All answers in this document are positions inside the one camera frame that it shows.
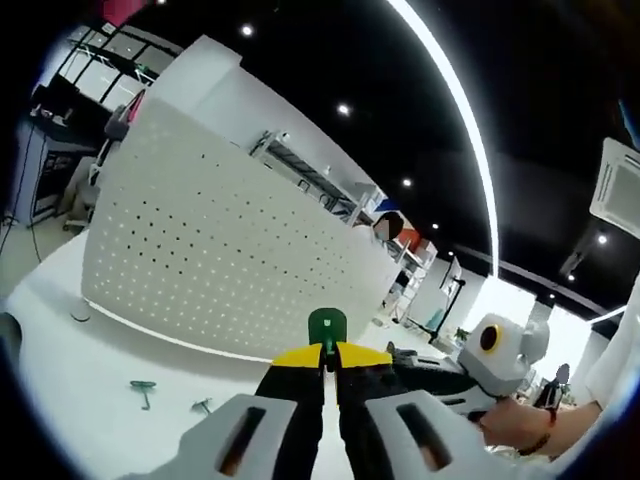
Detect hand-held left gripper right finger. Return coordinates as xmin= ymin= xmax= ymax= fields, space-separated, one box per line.
xmin=334 ymin=342 xmax=511 ymax=480

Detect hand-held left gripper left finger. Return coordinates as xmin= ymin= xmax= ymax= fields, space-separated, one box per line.
xmin=124 ymin=342 xmax=327 ymax=480

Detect white pegboard mounting plate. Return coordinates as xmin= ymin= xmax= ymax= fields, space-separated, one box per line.
xmin=69 ymin=92 xmax=402 ymax=364

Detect person's right hand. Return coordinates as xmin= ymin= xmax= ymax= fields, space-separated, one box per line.
xmin=474 ymin=397 xmax=551 ymax=454

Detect black stand with screen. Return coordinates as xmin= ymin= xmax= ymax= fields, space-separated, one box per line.
xmin=427 ymin=254 xmax=467 ymax=345

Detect white shelf with bins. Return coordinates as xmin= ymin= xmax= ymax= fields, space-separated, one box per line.
xmin=382 ymin=237 xmax=436 ymax=326

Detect person's own white top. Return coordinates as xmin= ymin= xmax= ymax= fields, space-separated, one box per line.
xmin=584 ymin=307 xmax=640 ymax=436

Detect black ceiling track light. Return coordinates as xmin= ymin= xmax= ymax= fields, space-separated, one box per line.
xmin=562 ymin=248 xmax=590 ymax=277

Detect white ceiling air conditioner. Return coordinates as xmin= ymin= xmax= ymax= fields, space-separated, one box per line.
xmin=589 ymin=137 xmax=640 ymax=232

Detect white ceiling light strip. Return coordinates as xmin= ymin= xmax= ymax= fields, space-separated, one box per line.
xmin=387 ymin=0 xmax=501 ymax=279

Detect grey metal storage shelf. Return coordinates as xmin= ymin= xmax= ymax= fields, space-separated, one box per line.
xmin=248 ymin=129 xmax=384 ymax=226

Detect round ceiling downlights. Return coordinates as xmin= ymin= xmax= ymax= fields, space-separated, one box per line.
xmin=239 ymin=23 xmax=610 ymax=282

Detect white office chair grey headrest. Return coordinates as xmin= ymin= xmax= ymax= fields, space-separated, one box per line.
xmin=63 ymin=102 xmax=134 ymax=235

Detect dark equipment desk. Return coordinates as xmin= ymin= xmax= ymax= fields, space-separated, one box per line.
xmin=27 ymin=82 xmax=104 ymax=224

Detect large dark red screen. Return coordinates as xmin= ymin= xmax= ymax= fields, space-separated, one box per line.
xmin=101 ymin=0 xmax=147 ymax=27

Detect brown wrist bracelet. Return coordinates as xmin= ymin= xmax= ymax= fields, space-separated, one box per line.
xmin=517 ymin=432 xmax=552 ymax=457

